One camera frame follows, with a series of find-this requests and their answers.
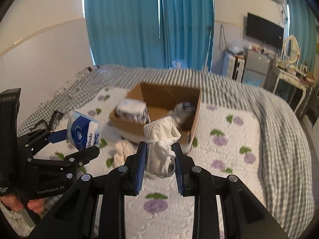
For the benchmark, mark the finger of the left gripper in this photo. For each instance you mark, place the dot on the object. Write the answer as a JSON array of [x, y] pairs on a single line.
[[82, 157], [35, 141]]

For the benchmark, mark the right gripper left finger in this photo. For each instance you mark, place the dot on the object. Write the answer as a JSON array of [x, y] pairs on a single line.
[[125, 180]]

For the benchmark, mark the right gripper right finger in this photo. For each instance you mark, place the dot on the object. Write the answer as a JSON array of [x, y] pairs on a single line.
[[180, 169]]

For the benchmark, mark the blue Vinda tissue pack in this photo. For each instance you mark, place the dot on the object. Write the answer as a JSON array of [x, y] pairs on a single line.
[[82, 131]]

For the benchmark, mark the white socks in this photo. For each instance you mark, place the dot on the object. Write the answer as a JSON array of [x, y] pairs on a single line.
[[123, 149]]

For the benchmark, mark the white cloth bundle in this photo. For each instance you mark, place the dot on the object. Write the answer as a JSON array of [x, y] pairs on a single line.
[[160, 135]]

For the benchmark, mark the person's left hand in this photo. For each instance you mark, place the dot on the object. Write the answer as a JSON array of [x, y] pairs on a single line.
[[14, 203]]

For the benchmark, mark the white floral quilt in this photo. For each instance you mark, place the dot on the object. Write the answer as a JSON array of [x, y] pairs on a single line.
[[224, 195]]

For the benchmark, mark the patterned tissue pack in box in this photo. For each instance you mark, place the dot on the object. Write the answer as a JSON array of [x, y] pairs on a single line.
[[133, 110]]

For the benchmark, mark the brown cardboard box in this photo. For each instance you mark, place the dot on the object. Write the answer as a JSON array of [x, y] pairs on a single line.
[[160, 99]]

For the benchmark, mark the grey checkered bed sheet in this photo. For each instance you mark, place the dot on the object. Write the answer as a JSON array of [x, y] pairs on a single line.
[[285, 160]]

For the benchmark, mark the large water bottle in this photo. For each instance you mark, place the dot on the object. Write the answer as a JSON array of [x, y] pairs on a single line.
[[179, 64]]

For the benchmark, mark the blue plastic bag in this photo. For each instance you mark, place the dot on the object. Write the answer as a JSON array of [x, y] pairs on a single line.
[[256, 83]]

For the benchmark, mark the white suitcase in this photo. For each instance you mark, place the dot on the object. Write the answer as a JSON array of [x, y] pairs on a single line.
[[233, 67]]

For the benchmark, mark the grey mini fridge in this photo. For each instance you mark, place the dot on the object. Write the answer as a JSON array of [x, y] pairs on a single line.
[[256, 66]]

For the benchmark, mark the white dressing table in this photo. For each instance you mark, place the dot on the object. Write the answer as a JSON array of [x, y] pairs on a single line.
[[276, 74]]

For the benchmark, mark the clear plastic bag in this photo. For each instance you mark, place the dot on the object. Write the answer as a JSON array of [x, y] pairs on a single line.
[[237, 47]]

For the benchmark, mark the teal curtain left panel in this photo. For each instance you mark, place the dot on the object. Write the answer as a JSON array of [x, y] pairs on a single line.
[[125, 32]]

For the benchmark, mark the teal curtain panel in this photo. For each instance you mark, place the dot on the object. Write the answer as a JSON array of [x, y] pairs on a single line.
[[187, 30], [125, 32], [303, 27]]

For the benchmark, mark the white oval vanity mirror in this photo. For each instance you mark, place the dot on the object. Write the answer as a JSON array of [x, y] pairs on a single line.
[[290, 50]]

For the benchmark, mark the teal curtain middle panel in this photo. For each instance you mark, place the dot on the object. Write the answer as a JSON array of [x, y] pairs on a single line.
[[187, 30]]

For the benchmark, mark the teal curtain right panel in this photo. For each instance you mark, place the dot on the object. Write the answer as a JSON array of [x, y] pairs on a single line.
[[303, 27]]

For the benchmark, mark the black wall television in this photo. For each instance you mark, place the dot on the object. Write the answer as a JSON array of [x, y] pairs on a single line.
[[265, 31]]

